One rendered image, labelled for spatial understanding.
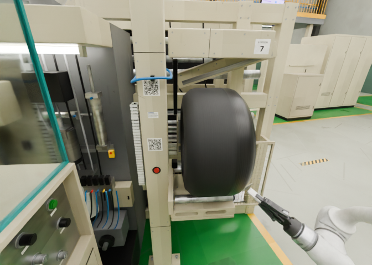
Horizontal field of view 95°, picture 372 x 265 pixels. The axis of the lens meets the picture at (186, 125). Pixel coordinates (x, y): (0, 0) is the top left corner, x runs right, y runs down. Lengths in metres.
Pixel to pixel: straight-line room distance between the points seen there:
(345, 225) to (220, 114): 0.68
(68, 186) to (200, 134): 0.55
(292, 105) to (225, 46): 4.51
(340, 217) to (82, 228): 1.09
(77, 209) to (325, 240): 1.00
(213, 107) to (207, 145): 0.17
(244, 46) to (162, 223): 1.19
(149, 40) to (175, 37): 0.29
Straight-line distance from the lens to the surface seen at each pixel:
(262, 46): 1.17
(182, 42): 1.05
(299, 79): 5.38
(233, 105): 0.78
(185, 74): 1.19
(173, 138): 1.32
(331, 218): 1.03
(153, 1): 0.81
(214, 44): 1.08
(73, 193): 0.84
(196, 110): 0.74
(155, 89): 0.80
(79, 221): 0.94
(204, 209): 1.05
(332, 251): 0.97
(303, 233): 0.94
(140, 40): 0.80
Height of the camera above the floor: 1.64
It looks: 22 degrees down
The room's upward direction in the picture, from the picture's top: 1 degrees clockwise
